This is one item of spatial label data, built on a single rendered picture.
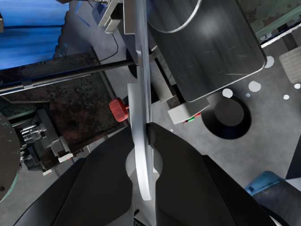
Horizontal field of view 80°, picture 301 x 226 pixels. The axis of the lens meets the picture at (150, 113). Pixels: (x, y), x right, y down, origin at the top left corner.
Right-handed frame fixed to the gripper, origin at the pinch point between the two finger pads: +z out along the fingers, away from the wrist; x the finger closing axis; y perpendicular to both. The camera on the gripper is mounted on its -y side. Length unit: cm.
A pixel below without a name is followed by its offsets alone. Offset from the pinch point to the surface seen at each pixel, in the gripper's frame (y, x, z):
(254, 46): -3.6, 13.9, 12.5
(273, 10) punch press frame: -8.0, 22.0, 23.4
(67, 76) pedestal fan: 22, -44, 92
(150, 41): -2.0, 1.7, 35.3
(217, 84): 2.1, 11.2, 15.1
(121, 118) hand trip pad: 19.6, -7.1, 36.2
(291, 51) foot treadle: 4, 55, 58
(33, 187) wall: 437, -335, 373
